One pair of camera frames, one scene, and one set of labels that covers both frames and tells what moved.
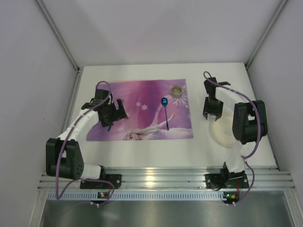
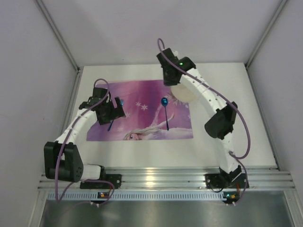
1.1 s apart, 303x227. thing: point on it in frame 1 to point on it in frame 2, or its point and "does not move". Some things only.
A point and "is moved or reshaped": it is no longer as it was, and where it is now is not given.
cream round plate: x=222 y=131 is moved or reshaped
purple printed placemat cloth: x=156 y=109 does not move
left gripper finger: x=121 y=111 does not move
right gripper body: x=212 y=111 to x=171 y=79
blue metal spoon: x=164 y=102 does not move
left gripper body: x=116 y=113 does not move
